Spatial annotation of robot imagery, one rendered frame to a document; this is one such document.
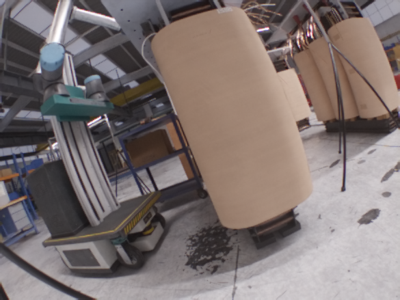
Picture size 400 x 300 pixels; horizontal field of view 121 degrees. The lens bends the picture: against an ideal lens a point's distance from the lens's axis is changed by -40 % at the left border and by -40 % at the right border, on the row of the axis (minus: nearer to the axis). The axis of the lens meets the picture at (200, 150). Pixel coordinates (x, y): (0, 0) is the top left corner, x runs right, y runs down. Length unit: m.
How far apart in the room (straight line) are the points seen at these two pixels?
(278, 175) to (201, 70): 0.49
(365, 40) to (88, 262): 2.81
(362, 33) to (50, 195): 2.85
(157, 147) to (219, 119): 1.32
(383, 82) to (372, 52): 0.30
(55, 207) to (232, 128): 1.23
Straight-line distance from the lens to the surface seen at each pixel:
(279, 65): 3.77
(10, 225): 4.86
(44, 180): 1.44
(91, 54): 15.53
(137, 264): 1.24
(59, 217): 1.46
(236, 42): 0.76
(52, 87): 1.27
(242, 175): 0.70
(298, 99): 3.64
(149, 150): 1.95
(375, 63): 2.08
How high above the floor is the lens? 0.62
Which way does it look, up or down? 5 degrees down
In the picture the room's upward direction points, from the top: 22 degrees counter-clockwise
